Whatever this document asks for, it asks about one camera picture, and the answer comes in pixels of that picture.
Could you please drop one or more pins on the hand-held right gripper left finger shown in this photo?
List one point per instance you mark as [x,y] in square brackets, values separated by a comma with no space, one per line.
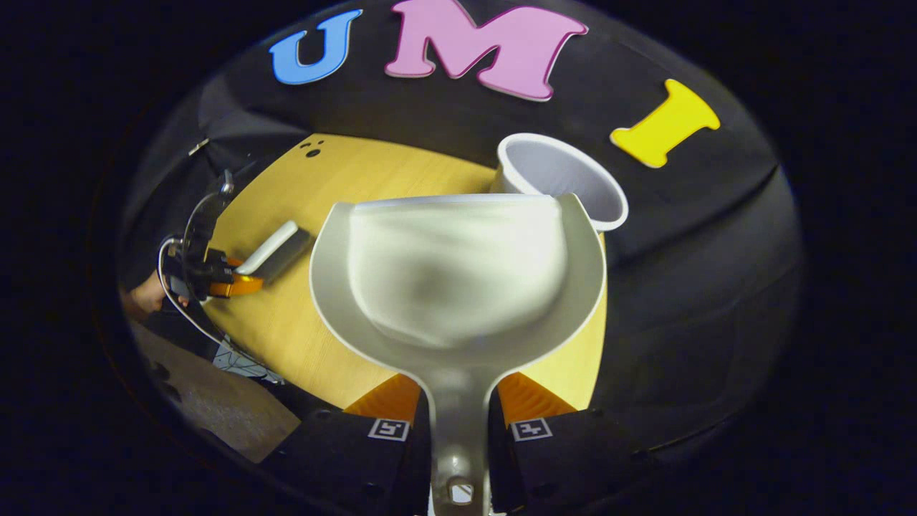
[344,459]

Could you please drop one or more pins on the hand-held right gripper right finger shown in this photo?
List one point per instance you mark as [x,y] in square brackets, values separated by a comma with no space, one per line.
[566,459]

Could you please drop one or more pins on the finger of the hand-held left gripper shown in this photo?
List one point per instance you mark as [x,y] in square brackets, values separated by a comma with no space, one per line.
[240,287]
[231,261]

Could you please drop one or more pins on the small white broom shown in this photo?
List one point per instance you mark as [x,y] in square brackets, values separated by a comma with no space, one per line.
[272,247]

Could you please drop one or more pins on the white dustpan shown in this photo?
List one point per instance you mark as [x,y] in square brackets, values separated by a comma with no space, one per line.
[458,287]

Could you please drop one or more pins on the white ribbed garbage bin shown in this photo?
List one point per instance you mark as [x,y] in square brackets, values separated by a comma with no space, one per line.
[559,168]

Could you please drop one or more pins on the wooden desktop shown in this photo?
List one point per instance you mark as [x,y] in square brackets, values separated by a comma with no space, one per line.
[286,322]

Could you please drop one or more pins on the white clip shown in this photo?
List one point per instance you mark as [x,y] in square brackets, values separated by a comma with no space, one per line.
[198,147]

